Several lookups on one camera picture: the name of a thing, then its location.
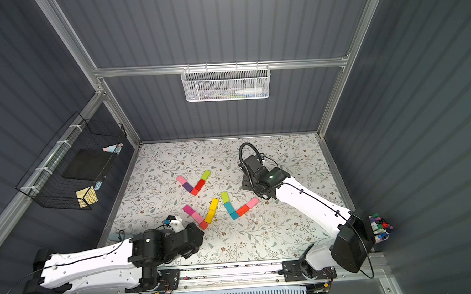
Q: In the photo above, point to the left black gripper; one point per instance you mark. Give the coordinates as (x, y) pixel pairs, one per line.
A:
(194, 234)

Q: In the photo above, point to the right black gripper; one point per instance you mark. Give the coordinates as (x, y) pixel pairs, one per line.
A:
(250, 166)

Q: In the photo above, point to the pink block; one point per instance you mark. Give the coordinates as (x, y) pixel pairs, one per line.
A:
(197, 217)
(252, 202)
(181, 180)

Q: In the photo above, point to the pink block bottom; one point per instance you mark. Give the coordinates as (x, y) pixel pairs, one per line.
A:
(197, 217)

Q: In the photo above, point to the magenta block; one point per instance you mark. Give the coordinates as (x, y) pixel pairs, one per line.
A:
(187, 209)

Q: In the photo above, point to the yellow block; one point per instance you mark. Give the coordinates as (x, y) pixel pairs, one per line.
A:
(209, 217)
(214, 205)

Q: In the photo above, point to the lime green block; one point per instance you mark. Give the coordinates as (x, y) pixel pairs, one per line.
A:
(206, 175)
(225, 197)

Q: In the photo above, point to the teal rectangular block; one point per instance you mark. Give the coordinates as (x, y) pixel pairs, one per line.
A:
(229, 208)

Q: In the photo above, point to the small teal cube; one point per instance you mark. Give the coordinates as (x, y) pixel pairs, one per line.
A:
(234, 215)

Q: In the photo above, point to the purple block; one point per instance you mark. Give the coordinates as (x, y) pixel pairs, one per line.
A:
(187, 187)

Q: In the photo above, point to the long red block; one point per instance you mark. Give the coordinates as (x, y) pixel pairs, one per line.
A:
(200, 185)

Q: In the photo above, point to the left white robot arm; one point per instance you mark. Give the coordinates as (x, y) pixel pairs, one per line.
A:
(131, 264)

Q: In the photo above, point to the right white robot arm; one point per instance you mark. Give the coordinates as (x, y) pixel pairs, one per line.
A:
(351, 232)

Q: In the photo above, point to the pastel eraser blocks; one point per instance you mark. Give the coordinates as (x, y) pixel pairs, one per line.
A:
(116, 149)

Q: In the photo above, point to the white bottle in basket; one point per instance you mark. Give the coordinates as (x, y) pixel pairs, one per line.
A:
(249, 91)

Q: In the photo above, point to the yellow sticky note pad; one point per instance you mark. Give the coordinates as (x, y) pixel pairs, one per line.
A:
(86, 197)

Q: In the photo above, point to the pink marker cup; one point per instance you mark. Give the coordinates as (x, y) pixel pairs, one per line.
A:
(381, 228)

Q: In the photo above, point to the black pad in basket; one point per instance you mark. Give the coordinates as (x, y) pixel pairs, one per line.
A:
(89, 165)

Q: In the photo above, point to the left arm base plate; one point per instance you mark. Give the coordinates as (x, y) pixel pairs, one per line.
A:
(153, 279)

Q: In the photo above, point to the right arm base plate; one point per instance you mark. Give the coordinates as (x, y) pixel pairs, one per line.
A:
(299, 270)

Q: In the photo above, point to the white wire mesh basket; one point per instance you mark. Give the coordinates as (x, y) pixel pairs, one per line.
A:
(220, 83)

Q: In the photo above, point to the black wire basket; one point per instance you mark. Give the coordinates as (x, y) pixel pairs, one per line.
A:
(44, 183)

